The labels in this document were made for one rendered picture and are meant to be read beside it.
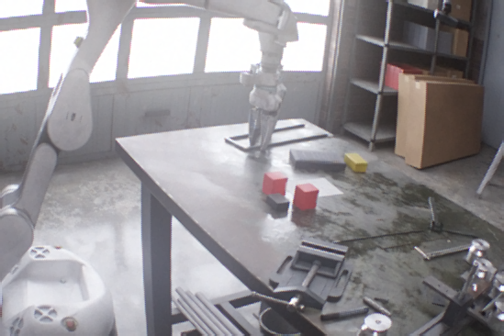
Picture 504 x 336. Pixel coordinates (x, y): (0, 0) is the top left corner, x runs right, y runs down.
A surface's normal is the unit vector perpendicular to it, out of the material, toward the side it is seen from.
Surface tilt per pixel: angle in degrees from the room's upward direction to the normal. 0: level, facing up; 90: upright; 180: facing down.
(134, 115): 90
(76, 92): 90
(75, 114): 91
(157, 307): 90
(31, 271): 73
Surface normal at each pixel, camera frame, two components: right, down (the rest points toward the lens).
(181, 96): 0.56, 0.37
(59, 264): 0.41, 0.11
